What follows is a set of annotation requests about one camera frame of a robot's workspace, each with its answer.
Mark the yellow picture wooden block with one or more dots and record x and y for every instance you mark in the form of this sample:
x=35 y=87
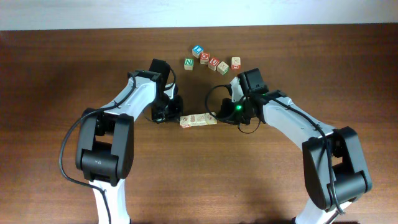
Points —
x=210 y=119

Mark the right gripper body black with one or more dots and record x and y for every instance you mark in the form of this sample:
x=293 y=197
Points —
x=234 y=112

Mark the green edged picture block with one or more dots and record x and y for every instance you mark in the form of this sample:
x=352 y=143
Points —
x=222 y=68

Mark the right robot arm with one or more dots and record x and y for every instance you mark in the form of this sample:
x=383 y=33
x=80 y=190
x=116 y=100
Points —
x=335 y=169

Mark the red picture wooden block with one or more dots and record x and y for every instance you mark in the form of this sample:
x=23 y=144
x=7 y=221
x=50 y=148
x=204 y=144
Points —
x=184 y=122

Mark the plain picture wooden block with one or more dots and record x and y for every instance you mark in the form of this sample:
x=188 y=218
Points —
x=200 y=119

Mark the blue L wooden block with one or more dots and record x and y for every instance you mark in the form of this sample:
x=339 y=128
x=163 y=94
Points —
x=197 y=50

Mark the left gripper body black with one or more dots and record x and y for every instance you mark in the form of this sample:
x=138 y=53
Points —
x=164 y=108

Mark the red C wooden block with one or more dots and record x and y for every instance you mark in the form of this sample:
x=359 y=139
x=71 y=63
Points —
x=204 y=58

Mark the red U wooden block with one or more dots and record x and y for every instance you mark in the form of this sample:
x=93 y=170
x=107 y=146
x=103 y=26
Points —
x=213 y=63

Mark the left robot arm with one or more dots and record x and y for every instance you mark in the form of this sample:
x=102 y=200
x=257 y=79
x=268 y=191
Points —
x=105 y=149

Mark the red edged picture block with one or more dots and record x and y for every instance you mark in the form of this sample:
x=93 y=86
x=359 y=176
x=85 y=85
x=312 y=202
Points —
x=235 y=63

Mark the green picture wooden block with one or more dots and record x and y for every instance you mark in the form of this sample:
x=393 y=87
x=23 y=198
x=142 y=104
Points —
x=192 y=120

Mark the green N wooden block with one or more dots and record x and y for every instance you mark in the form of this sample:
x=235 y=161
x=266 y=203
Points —
x=188 y=64

